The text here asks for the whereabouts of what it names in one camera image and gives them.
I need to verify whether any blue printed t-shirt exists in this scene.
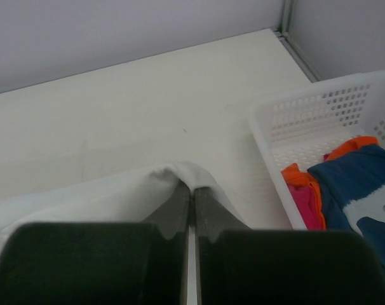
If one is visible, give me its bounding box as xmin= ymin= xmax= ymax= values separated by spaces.
xmin=308 ymin=144 xmax=385 ymax=268

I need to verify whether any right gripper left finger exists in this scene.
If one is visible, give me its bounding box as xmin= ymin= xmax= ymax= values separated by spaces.
xmin=0 ymin=183 xmax=190 ymax=304

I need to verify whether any white t-shirt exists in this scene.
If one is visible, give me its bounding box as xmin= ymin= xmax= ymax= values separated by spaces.
xmin=0 ymin=161 xmax=242 ymax=253

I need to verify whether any white plastic laundry basket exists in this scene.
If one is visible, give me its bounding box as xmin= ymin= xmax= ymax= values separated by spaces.
xmin=248 ymin=71 xmax=385 ymax=229

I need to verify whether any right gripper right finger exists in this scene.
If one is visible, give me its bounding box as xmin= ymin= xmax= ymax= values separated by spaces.
xmin=194 ymin=187 xmax=385 ymax=304

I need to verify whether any orange garment in basket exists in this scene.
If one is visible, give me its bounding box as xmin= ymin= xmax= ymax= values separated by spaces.
xmin=281 ymin=136 xmax=378 ymax=230

